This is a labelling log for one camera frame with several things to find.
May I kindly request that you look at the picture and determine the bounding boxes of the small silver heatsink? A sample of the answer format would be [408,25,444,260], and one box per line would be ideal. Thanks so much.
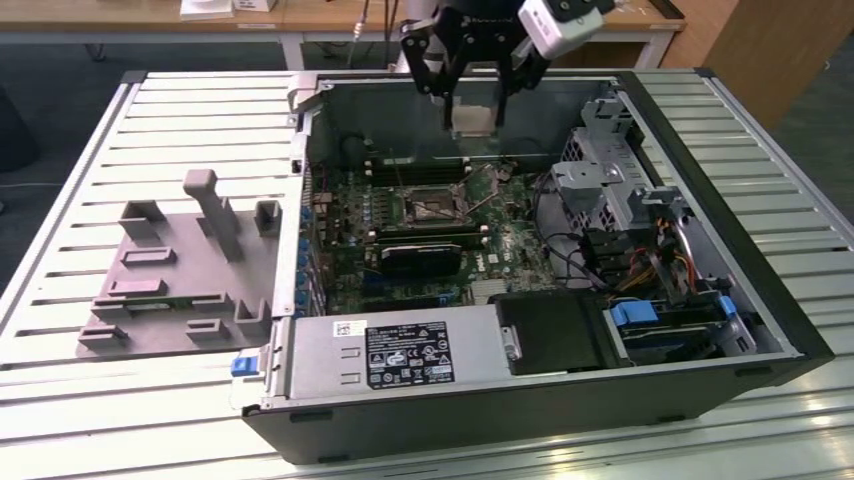
[471,280,512,304]

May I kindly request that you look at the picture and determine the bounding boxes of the green motherboard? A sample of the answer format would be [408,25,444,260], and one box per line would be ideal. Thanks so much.
[303,159,557,319]

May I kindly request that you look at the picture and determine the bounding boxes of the black graphics card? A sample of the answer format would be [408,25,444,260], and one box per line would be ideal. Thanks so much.
[378,243,464,278]

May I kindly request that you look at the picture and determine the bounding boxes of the silver square CPU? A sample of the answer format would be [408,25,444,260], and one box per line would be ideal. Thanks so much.
[450,103,500,138]

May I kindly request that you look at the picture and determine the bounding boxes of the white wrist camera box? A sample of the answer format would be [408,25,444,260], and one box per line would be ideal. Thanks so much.
[518,0,607,58]

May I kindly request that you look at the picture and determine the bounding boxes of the green RAM stick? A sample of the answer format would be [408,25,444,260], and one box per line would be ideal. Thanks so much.
[126,295,226,308]

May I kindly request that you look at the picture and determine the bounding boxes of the blue plastic case latch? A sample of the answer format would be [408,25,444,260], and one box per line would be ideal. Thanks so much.
[228,351,262,377]

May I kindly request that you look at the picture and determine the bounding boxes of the grey parts rack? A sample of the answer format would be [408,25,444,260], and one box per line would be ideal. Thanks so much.
[76,168,286,359]

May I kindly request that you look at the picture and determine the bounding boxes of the black wire bundle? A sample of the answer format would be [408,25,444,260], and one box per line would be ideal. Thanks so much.
[538,232,613,292]

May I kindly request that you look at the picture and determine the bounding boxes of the metal socket cover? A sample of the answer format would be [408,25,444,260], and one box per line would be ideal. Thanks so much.
[459,160,517,197]

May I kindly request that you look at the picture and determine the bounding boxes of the yellow and red wires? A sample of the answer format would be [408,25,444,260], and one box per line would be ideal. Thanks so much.
[618,214,699,297]

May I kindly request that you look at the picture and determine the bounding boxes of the black RAM stick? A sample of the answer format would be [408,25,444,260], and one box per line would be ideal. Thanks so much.
[375,224,483,239]
[370,154,470,169]

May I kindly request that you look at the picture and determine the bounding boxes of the black open PC case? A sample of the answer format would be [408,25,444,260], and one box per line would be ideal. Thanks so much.
[240,69,837,464]

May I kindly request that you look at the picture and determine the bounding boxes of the hard disk in blue carrier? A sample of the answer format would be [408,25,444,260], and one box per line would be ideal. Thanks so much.
[603,297,737,362]

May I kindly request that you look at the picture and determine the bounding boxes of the wooden desk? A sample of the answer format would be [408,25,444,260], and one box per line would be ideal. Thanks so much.
[0,0,689,71]

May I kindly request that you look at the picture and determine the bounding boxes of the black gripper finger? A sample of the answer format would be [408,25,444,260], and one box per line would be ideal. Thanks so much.
[399,19,472,132]
[492,32,551,127]

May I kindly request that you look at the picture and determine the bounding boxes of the grey metal drive cage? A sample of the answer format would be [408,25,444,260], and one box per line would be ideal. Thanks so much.
[550,98,677,232]

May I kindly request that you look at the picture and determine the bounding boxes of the CPU socket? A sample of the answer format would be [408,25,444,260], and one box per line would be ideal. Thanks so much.
[399,187,463,226]

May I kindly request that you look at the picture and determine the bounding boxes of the silver power supply unit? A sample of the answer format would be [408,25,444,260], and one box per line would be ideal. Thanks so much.
[264,314,510,402]

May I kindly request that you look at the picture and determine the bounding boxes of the wooden cabinet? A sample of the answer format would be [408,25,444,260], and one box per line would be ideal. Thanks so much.
[659,0,854,129]

